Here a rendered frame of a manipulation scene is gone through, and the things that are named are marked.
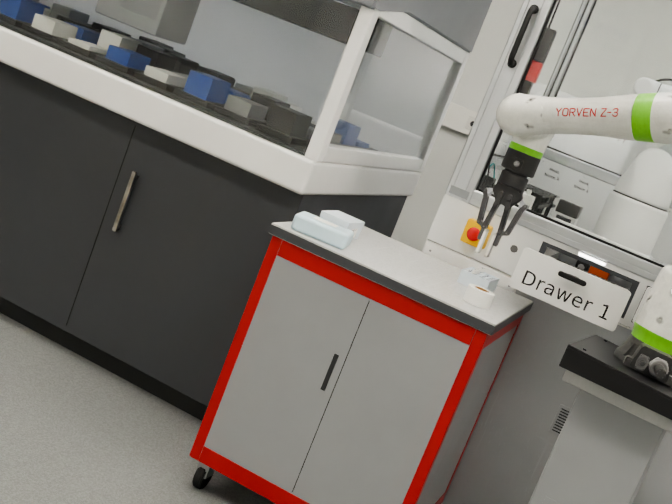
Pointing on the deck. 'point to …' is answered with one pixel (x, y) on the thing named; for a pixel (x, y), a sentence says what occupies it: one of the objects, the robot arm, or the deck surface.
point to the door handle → (521, 35)
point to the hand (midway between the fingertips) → (486, 243)
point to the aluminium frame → (499, 87)
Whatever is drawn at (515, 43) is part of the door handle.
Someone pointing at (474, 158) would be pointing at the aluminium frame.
